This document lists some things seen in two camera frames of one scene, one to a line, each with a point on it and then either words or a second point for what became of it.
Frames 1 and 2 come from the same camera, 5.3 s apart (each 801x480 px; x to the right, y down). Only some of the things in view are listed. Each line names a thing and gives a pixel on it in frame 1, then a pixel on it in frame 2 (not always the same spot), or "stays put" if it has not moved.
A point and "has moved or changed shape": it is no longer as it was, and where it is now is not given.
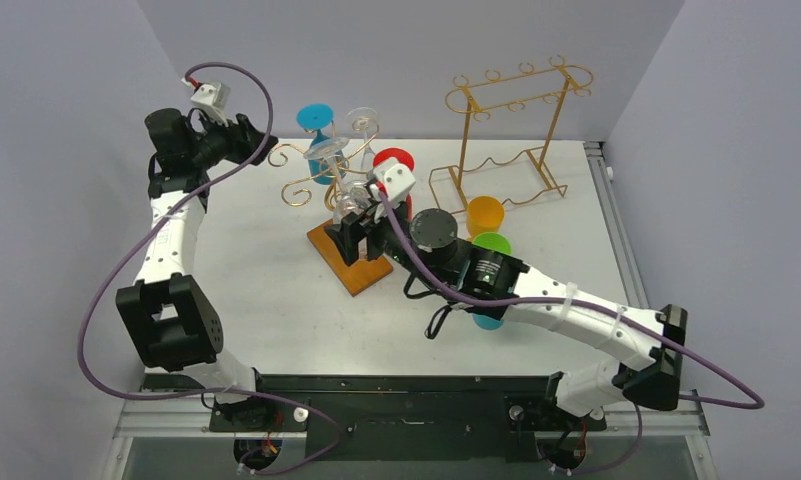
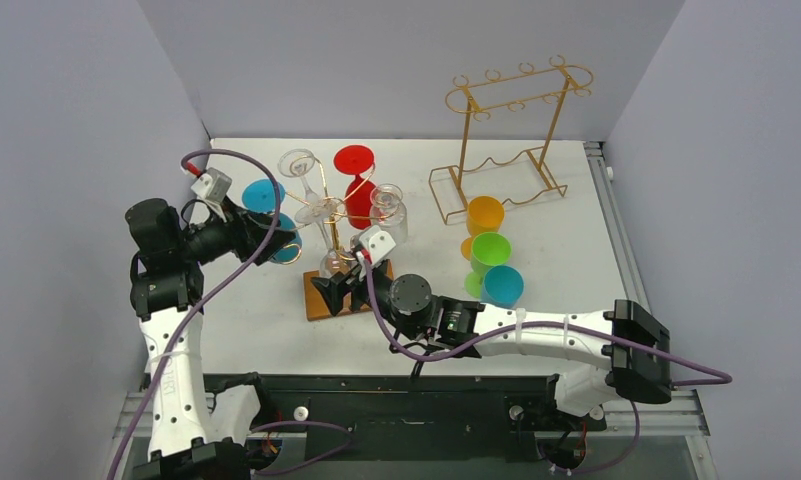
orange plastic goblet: x=484 y=215 stays put
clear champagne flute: x=365 y=120 to x=298 y=163
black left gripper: x=243 y=140 to x=246 y=232
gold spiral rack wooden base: x=333 y=165 to x=316 y=310
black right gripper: x=361 y=234 to x=356 y=288
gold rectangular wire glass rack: x=504 y=135 stays put
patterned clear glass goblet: x=358 y=198 has moved or changed shape
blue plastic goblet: x=327 y=159 to x=262 y=195
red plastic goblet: x=403 y=157 to x=357 y=160
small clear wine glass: x=350 y=194 to x=332 y=261
